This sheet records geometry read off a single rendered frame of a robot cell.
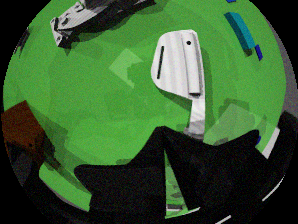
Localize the teal rectangular block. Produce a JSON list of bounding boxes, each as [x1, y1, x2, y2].
[[223, 12, 255, 49]]

